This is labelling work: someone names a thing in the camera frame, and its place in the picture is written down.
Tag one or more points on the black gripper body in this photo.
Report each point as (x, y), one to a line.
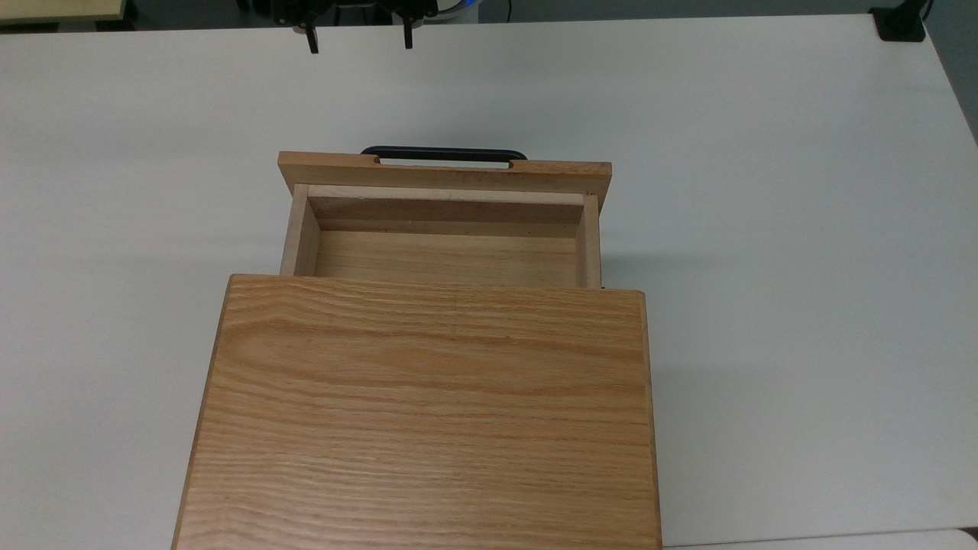
(359, 3)

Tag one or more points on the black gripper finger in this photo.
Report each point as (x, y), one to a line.
(408, 34)
(311, 38)

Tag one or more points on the wooden drawer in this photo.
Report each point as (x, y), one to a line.
(443, 256)

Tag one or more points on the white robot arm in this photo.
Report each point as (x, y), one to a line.
(458, 4)

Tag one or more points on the yellow wooden table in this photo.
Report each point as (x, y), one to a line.
(57, 9)

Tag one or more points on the wooden cabinet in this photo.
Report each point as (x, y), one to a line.
(428, 412)

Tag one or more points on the black table clamp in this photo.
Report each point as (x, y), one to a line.
(900, 21)

